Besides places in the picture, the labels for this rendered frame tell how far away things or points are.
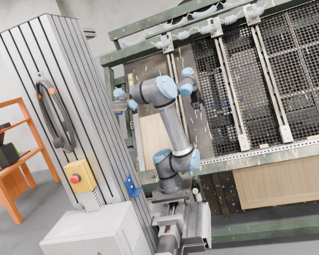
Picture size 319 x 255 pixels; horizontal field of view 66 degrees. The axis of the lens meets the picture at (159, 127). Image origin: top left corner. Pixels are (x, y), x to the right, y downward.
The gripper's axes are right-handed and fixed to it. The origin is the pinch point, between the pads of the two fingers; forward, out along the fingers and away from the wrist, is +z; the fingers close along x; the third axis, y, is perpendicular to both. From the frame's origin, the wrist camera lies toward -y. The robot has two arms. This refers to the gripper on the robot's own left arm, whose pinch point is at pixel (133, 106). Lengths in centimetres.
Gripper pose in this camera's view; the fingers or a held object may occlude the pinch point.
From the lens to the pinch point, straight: 221.1
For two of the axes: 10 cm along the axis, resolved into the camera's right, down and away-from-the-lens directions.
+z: 3.2, 2.1, 9.2
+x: -1.5, -9.5, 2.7
